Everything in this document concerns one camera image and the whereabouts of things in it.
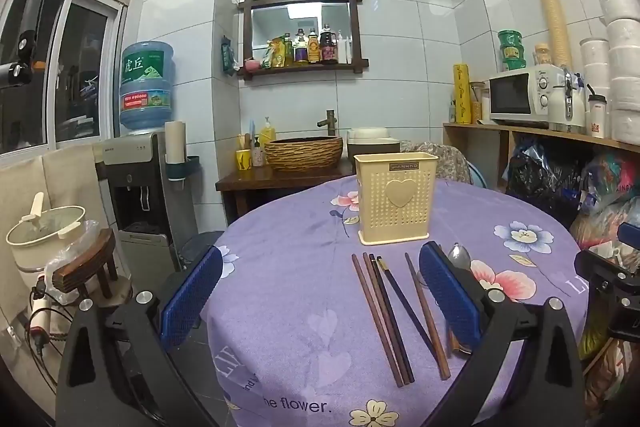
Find white power strip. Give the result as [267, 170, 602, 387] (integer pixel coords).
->
[27, 294, 54, 339]

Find green cup holder bracket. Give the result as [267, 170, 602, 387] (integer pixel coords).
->
[166, 155, 202, 182]

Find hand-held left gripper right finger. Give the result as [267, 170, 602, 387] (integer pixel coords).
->
[419, 242, 586, 427]

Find short stack of white cups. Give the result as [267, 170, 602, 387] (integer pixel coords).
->
[579, 38, 612, 98]

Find floral cloth on chair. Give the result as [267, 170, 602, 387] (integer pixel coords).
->
[400, 141, 474, 186]

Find tall stack of white bowls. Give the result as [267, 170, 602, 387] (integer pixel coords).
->
[569, 0, 640, 146]

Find yellow green food packet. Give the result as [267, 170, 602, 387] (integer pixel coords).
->
[262, 38, 286, 69]

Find black plastic bag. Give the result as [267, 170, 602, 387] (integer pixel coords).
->
[505, 139, 584, 229]

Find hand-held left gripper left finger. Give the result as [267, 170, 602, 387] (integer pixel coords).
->
[57, 246, 224, 427]

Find grey water dispenser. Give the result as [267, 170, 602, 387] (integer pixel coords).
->
[96, 131, 200, 273]

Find tall yellow package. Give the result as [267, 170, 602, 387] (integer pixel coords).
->
[452, 64, 473, 125]

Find bamboo style faucet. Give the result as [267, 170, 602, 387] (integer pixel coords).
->
[317, 109, 338, 138]

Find dark wooden stool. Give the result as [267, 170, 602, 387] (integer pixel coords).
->
[52, 228, 120, 303]

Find purple label bottle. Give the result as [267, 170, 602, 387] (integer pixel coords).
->
[294, 29, 309, 66]

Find woven basket sink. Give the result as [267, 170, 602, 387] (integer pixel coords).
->
[263, 137, 344, 172]

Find beige cup dispenser tube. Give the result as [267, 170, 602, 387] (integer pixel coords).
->
[164, 121, 187, 182]

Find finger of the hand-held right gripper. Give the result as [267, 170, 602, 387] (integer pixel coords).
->
[617, 222, 640, 251]
[574, 248, 640, 297]

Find glass jar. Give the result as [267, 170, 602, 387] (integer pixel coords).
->
[470, 82, 490, 122]

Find black cable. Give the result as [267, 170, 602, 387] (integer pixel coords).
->
[25, 287, 77, 360]

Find tall stack of yellow cups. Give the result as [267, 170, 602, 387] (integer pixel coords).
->
[532, 0, 572, 68]

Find plain black chopstick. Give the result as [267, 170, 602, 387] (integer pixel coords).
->
[370, 253, 416, 384]

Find clear plastic bag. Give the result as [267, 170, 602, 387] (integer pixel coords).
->
[44, 219, 102, 304]

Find dark soy sauce bottle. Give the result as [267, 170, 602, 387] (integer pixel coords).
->
[320, 24, 339, 64]

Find white electric kettle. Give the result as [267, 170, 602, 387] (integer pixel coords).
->
[548, 69, 587, 134]

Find beige rice cooker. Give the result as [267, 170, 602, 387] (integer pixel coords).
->
[347, 128, 402, 154]

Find dark wooden vanity counter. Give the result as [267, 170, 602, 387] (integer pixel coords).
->
[215, 164, 357, 228]

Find blue water jug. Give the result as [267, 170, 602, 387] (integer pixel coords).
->
[119, 41, 177, 132]

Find black chopstick with yellow band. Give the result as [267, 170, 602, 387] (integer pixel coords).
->
[376, 256, 438, 354]

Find purple floral tablecloth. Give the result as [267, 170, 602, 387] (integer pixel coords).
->
[206, 176, 592, 427]

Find green instant noodle bowls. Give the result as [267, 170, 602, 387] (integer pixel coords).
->
[497, 29, 524, 72]

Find all-metal spoon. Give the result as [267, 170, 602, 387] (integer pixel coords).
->
[446, 243, 472, 272]

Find white tumbler with black lid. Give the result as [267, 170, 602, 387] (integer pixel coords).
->
[587, 94, 609, 139]

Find white pot with lid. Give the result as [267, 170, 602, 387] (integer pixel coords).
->
[5, 192, 87, 281]

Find sliding window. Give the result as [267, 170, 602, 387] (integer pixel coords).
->
[0, 0, 132, 158]

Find light wooden shelf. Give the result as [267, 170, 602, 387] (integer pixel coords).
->
[442, 121, 640, 198]

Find beige perforated cutlery holder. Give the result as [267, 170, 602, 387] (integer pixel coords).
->
[353, 152, 439, 244]

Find green hanging packet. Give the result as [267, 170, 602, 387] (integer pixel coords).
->
[221, 36, 237, 74]

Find colourful plastic bags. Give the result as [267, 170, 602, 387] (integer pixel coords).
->
[570, 147, 640, 253]

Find white microwave oven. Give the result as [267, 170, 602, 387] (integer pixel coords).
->
[488, 64, 565, 128]

